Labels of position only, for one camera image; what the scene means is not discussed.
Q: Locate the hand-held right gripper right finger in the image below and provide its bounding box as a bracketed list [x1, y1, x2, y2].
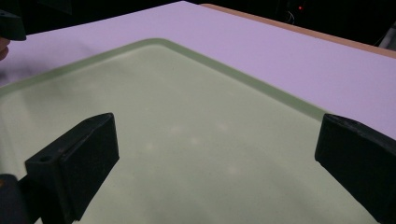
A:
[314, 113, 396, 224]

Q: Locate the lilac table mat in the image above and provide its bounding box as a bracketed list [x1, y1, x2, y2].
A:
[0, 0, 396, 140]

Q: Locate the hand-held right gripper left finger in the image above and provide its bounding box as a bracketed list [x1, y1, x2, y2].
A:
[24, 112, 120, 224]

